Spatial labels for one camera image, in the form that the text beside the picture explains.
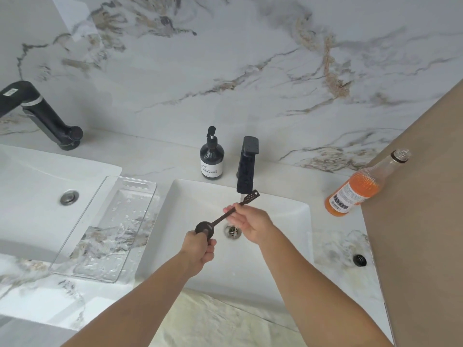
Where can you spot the person's left hand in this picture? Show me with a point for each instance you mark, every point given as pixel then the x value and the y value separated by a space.
pixel 195 249

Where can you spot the person's right hand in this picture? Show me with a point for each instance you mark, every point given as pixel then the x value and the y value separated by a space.
pixel 253 224

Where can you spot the person's right thumb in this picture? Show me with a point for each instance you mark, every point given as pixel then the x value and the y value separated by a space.
pixel 233 208

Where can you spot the person's left fingers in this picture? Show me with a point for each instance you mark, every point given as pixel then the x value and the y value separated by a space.
pixel 209 249

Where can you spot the black slotted spoon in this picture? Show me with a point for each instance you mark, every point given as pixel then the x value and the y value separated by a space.
pixel 224 216

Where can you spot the person's right forearm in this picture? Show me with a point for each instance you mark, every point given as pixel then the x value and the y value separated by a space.
pixel 318 292

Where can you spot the person's left forearm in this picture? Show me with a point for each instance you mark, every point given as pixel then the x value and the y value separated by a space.
pixel 137 303

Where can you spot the chrome sink drain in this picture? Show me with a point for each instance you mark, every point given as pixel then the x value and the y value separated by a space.
pixel 69 197
pixel 232 231

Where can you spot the white rectangular sink basin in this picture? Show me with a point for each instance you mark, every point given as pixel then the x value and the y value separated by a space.
pixel 238 231
pixel 36 198

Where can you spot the black square faucet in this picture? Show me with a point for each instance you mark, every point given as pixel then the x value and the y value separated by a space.
pixel 247 166

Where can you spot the black soap pump bottle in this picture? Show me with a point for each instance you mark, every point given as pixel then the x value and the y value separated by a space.
pixel 212 157

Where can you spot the clear glass tray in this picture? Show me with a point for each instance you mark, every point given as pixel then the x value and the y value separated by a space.
pixel 105 231

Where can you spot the glass bottle with orange drink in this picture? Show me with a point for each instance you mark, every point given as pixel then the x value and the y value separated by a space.
pixel 361 187

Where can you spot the black round bottle cap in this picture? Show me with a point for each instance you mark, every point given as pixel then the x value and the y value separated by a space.
pixel 360 260

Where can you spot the black round faucet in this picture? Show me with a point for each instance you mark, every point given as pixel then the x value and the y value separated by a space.
pixel 36 111

